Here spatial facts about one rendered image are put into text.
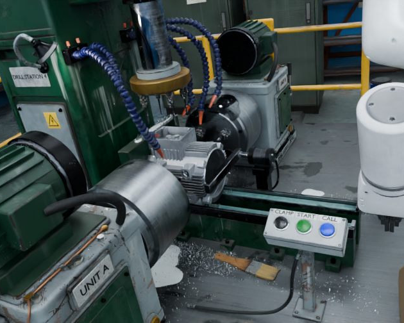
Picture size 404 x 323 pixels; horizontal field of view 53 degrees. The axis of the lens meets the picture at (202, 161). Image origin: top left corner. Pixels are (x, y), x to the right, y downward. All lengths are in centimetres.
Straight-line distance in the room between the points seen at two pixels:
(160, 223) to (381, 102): 61
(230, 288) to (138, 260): 35
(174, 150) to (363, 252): 63
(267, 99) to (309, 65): 275
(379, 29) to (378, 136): 17
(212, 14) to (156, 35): 331
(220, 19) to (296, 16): 78
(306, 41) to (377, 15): 363
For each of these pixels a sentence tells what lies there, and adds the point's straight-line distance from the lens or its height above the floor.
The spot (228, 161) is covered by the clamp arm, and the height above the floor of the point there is 103.
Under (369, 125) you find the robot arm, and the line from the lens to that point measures 54.
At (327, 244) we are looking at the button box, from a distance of 89.
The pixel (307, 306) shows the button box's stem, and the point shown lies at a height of 82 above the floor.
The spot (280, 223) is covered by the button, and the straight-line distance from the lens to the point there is 92.
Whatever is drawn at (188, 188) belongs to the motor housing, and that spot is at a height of 101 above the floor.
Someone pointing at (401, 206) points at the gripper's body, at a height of 122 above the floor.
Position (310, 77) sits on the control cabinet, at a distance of 436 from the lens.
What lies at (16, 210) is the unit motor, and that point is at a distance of 69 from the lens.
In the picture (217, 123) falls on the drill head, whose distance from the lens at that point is 144.
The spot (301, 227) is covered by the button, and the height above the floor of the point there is 107.
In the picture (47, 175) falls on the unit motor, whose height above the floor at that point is 131.
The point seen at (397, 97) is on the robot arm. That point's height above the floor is 142.
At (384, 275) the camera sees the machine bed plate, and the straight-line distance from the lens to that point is 121.
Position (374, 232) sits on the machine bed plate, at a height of 80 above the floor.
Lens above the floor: 161
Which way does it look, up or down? 26 degrees down
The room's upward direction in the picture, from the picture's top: 9 degrees counter-clockwise
